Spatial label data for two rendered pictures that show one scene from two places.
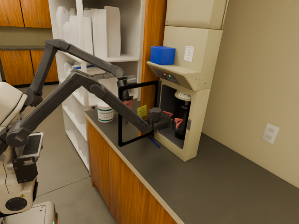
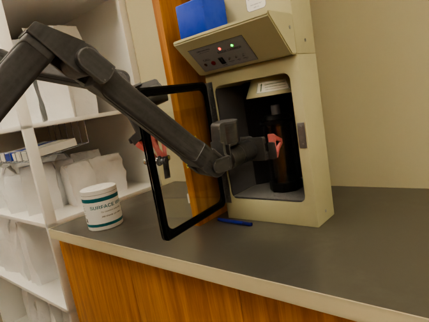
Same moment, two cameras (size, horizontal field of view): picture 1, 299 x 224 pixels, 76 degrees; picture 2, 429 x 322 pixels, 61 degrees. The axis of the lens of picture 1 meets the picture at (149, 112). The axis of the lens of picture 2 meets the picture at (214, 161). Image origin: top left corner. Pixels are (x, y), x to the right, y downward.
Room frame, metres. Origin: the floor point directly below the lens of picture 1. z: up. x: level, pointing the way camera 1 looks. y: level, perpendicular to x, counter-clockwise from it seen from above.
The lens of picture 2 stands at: (0.09, 0.18, 1.33)
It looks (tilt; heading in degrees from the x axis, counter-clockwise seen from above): 9 degrees down; 349
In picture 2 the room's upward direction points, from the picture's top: 10 degrees counter-clockwise
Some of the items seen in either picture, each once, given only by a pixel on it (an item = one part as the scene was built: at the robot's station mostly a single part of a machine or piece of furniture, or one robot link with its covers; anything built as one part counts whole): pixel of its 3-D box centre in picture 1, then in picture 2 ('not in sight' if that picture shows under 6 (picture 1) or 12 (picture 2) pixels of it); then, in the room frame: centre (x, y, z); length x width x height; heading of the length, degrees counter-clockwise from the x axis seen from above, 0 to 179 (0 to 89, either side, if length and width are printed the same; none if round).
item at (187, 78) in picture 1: (170, 75); (231, 47); (1.07, -0.10, 1.46); 0.32 x 0.11 x 0.10; 37
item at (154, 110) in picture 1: (150, 118); (219, 145); (0.99, -0.01, 1.22); 0.12 x 0.09 x 0.11; 116
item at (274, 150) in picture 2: (175, 121); (269, 144); (1.05, -0.16, 1.18); 0.09 x 0.07 x 0.07; 127
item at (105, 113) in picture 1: (105, 111); (101, 206); (1.47, 0.37, 1.02); 0.13 x 0.13 x 0.15
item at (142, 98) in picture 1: (138, 113); (186, 155); (1.11, 0.07, 1.19); 0.30 x 0.01 x 0.40; 134
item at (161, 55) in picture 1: (162, 55); (202, 19); (1.13, -0.05, 1.56); 0.10 x 0.10 x 0.09; 37
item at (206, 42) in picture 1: (189, 93); (272, 91); (1.18, -0.25, 1.33); 0.32 x 0.25 x 0.77; 37
